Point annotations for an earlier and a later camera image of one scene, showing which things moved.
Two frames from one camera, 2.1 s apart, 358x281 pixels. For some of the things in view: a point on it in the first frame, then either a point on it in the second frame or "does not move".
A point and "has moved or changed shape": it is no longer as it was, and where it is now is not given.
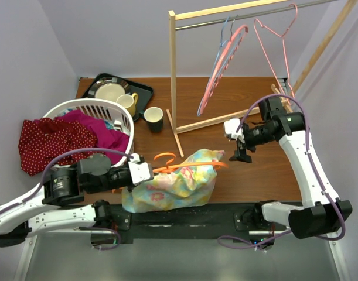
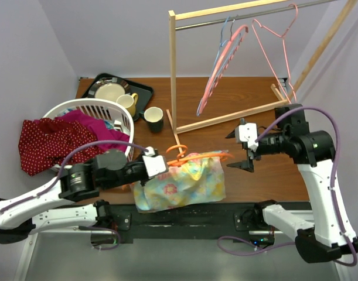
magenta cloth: x=107 y=138 does not move
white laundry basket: x=114 y=116 does not move
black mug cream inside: x=154 y=116 does not move
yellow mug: x=129 y=102 does not move
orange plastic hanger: x=217 y=165 → x=177 y=160
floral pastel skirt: x=179 y=187 has moved or changed shape
